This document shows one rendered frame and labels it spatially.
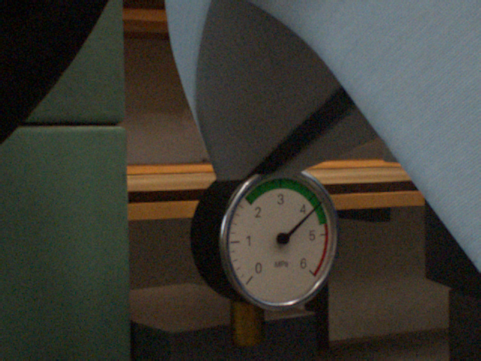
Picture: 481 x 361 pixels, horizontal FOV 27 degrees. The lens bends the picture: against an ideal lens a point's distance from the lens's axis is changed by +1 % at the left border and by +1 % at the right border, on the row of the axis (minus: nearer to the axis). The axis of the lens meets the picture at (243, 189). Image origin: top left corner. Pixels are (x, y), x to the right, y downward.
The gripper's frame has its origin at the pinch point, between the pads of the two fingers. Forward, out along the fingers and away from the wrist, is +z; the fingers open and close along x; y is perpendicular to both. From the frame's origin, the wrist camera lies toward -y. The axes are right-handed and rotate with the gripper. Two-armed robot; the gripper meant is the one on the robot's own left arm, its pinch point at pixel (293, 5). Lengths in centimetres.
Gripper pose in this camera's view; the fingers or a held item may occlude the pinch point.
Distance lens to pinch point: 8.8
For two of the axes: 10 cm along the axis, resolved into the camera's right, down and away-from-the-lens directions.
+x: 7.8, -0.6, 6.2
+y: 3.3, 8.8, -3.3
